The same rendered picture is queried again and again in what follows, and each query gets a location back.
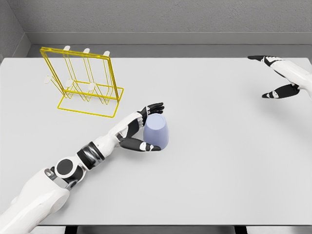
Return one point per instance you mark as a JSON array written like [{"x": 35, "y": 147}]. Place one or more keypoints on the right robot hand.
[{"x": 287, "y": 73}]

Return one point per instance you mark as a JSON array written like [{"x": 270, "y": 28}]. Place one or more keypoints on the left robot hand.
[{"x": 126, "y": 129}]

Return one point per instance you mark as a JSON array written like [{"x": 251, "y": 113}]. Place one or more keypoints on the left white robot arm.
[{"x": 48, "y": 185}]

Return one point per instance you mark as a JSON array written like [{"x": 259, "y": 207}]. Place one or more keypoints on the lavender cup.
[{"x": 156, "y": 131}]

